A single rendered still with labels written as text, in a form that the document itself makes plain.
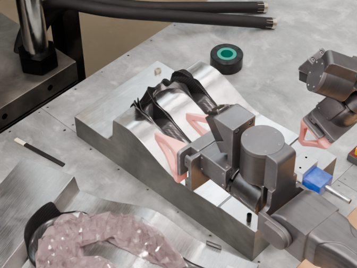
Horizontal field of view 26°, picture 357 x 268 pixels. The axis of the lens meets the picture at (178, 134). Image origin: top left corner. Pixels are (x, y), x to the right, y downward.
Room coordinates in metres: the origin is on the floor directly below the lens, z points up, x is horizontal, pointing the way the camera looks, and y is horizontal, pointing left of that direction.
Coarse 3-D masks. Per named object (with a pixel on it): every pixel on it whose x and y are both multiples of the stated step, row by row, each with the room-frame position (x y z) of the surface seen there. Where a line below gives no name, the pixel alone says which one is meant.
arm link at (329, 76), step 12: (324, 60) 0.96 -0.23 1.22; (336, 60) 0.95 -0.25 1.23; (348, 60) 0.96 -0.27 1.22; (312, 72) 0.97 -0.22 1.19; (324, 72) 0.94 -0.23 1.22; (336, 72) 0.94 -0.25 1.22; (348, 72) 0.94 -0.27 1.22; (312, 84) 0.95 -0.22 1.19; (324, 84) 0.93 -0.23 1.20; (336, 84) 0.93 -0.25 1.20; (348, 84) 0.94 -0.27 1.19; (336, 96) 0.93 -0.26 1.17
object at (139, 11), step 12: (144, 12) 1.53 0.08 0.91; (156, 12) 1.54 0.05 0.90; (168, 12) 1.55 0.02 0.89; (180, 12) 1.56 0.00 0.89; (192, 12) 1.57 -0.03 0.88; (204, 12) 1.58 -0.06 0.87; (216, 24) 1.57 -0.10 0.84; (228, 24) 1.57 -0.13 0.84; (240, 24) 1.58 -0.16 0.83; (252, 24) 1.59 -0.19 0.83; (264, 24) 1.60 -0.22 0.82; (276, 24) 1.60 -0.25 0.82
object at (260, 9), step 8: (168, 8) 1.61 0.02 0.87; (176, 8) 1.61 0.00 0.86; (184, 8) 1.62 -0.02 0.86; (192, 8) 1.62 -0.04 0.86; (200, 8) 1.63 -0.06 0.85; (208, 8) 1.63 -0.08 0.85; (216, 8) 1.64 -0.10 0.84; (224, 8) 1.64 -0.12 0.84; (232, 8) 1.65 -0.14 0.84; (240, 8) 1.65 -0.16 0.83; (248, 8) 1.66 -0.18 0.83; (256, 8) 1.67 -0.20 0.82; (264, 8) 1.67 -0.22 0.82
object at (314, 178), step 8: (304, 152) 1.05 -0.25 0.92; (296, 160) 1.03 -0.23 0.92; (304, 160) 1.03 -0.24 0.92; (312, 160) 1.03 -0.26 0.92; (296, 168) 1.01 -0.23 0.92; (304, 168) 1.01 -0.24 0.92; (312, 168) 1.02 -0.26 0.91; (304, 176) 1.00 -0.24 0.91; (312, 176) 1.00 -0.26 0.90; (320, 176) 1.00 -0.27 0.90; (328, 176) 1.00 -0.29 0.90; (304, 184) 1.00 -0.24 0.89; (312, 184) 0.98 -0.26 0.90; (320, 184) 0.98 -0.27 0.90; (328, 184) 0.99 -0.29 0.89; (320, 192) 0.97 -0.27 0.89; (336, 192) 0.97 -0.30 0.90; (344, 200) 0.95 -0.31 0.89
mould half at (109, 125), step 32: (160, 64) 1.39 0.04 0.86; (192, 64) 1.31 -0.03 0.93; (128, 96) 1.28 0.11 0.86; (160, 96) 1.20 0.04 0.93; (224, 96) 1.22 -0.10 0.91; (96, 128) 1.18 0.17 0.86; (128, 128) 1.10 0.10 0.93; (192, 128) 1.13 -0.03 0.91; (128, 160) 1.11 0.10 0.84; (160, 160) 1.05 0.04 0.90; (320, 160) 1.06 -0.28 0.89; (160, 192) 1.04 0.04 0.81; (192, 192) 0.98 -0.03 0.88; (224, 192) 0.98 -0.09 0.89; (224, 224) 0.93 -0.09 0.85; (256, 224) 0.90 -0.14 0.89; (256, 256) 0.89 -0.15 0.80
